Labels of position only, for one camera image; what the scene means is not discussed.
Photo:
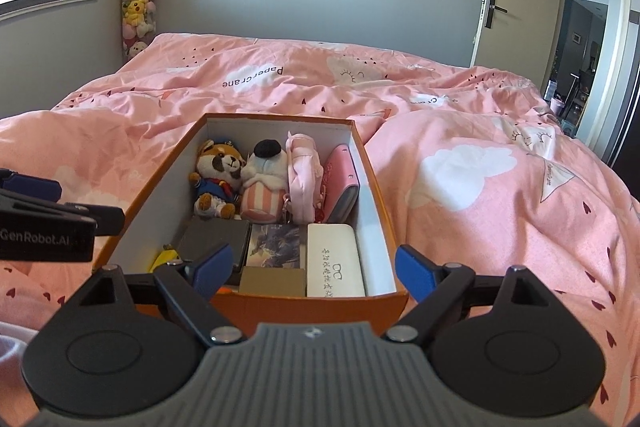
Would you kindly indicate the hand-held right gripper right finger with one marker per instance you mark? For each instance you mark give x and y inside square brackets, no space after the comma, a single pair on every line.
[415,269]

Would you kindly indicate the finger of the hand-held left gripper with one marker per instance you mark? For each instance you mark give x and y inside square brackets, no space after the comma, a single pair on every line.
[37,189]
[107,219]

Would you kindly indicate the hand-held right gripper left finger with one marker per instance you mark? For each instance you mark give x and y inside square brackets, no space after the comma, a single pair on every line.
[212,267]

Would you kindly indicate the dark grey box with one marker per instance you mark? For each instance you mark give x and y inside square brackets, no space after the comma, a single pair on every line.
[212,237]

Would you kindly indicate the yellow toy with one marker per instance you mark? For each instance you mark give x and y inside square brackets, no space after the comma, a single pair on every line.
[165,259]

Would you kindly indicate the small brown box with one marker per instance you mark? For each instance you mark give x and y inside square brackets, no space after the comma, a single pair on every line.
[272,281]

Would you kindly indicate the illustrated card box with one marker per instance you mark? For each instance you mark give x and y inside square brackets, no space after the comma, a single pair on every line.
[275,244]

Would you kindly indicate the white glasses case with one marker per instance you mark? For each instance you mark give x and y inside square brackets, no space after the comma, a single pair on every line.
[332,257]

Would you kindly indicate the white plush with black hat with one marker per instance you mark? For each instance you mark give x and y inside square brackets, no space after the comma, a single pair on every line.
[262,197]

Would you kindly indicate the red panda sailor plush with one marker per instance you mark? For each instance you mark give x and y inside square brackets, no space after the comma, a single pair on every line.
[220,177]

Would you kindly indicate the orange cardboard box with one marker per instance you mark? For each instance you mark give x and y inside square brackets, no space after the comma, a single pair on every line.
[310,309]

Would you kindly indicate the pink wallet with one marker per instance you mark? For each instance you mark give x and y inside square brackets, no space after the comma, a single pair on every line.
[342,182]

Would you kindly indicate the pink fabric pouch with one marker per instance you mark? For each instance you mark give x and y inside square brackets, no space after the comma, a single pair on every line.
[302,177]

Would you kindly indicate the small orange object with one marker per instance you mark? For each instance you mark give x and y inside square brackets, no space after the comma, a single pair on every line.
[229,290]

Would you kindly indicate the pink printed blanket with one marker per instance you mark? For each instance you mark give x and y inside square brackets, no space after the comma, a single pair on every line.
[500,232]

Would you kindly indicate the plush toy storage column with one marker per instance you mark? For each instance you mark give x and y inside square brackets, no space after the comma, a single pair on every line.
[139,7]

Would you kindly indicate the white door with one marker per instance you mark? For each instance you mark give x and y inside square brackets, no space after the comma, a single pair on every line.
[525,7]

